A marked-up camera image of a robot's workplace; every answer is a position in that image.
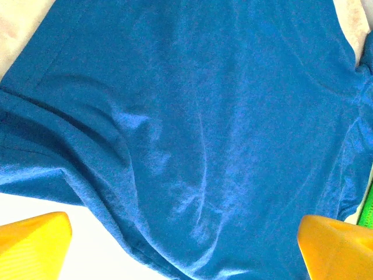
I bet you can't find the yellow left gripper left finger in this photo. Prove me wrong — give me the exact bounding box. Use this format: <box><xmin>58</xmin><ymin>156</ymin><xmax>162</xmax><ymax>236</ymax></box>
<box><xmin>0</xmin><ymin>211</ymin><xmax>73</xmax><ymax>280</ymax></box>

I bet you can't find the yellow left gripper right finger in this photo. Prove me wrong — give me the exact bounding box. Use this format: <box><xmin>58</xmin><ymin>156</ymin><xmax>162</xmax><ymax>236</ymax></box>
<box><xmin>297</xmin><ymin>214</ymin><xmax>373</xmax><ymax>280</ymax></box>

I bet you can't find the blue printed t-shirt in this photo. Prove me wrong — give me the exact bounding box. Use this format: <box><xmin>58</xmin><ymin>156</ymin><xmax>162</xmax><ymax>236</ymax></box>
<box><xmin>0</xmin><ymin>0</ymin><xmax>373</xmax><ymax>280</ymax></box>

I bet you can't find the green plastic mesh basket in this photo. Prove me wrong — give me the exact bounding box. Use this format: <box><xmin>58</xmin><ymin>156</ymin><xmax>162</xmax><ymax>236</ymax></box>
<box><xmin>357</xmin><ymin>171</ymin><xmax>373</xmax><ymax>230</ymax></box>

